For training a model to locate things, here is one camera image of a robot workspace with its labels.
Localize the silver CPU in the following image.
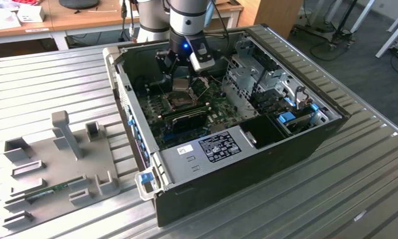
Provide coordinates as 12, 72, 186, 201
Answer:
171, 76, 190, 92

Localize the metal socket cover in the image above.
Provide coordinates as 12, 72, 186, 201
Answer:
189, 75, 211, 101

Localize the CPU socket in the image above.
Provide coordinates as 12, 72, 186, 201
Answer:
163, 91, 201, 113

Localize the metal drive cage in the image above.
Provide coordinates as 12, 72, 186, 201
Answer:
223, 37, 306, 118

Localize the wooden desk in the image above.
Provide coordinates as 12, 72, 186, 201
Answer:
48, 0, 245, 50
0, 0, 58, 52

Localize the green RAM stick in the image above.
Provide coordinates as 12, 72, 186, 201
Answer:
159, 106, 211, 120
9, 181, 71, 202

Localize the green motherboard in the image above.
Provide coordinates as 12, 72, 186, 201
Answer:
134, 74, 265, 151

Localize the wooden cabinet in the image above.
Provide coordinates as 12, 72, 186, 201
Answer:
253, 0, 305, 40

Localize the black graphics card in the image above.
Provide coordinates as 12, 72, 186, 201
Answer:
170, 111, 207, 134

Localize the dark round desk object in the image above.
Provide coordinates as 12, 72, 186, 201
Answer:
58, 0, 101, 9

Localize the small white sticker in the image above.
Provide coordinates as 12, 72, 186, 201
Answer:
175, 145, 195, 155

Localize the black rating label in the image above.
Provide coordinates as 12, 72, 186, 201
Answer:
198, 130, 243, 164

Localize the blue disk carrier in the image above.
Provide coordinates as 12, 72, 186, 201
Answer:
275, 111, 315, 134

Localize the white cardboard box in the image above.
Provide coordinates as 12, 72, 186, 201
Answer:
16, 4, 46, 23

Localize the black wheeled stand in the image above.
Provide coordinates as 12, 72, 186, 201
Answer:
290, 0, 358, 52

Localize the silver power supply unit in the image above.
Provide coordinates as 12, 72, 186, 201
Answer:
151, 124, 255, 192

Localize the white plastic bag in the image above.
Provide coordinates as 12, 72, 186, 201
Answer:
0, 6, 22, 32

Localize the grey parts rack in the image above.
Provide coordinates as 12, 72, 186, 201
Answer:
1, 110, 122, 230

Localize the black PC case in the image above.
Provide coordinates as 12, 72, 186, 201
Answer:
101, 23, 353, 228

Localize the white table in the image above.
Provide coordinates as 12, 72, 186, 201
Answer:
350, 0, 398, 59

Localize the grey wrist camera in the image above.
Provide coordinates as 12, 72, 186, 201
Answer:
187, 42, 217, 72

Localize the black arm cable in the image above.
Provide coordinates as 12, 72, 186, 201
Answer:
118, 0, 137, 43

